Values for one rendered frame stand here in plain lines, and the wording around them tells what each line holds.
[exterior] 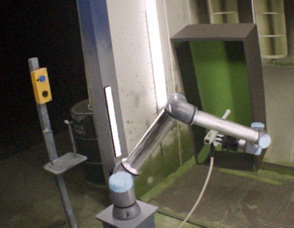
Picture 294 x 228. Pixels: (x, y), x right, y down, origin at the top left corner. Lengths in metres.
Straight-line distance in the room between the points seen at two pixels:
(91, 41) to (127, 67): 0.45
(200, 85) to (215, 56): 0.34
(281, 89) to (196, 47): 1.34
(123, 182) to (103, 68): 1.08
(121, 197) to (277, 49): 2.25
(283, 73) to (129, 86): 1.81
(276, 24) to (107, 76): 1.79
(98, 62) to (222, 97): 1.12
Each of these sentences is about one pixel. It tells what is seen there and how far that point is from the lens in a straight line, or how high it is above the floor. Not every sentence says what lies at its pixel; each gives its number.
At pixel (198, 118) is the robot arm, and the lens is 1.98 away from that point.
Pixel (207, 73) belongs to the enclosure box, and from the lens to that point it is 2.98.
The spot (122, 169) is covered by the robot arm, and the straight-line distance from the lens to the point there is 2.24.
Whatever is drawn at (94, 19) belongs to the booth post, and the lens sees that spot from 2.74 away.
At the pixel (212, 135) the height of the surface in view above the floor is 1.02.
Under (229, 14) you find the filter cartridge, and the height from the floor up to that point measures 1.72.
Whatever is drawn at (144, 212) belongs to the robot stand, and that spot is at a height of 0.64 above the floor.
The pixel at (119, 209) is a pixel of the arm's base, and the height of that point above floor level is 0.71.
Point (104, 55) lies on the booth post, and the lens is 2.81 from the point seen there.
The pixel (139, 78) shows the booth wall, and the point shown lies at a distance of 3.14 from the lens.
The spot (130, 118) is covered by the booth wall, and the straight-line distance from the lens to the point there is 3.09.
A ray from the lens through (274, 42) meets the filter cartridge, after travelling 3.55.
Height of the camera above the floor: 1.94
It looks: 19 degrees down
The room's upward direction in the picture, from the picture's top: 7 degrees counter-clockwise
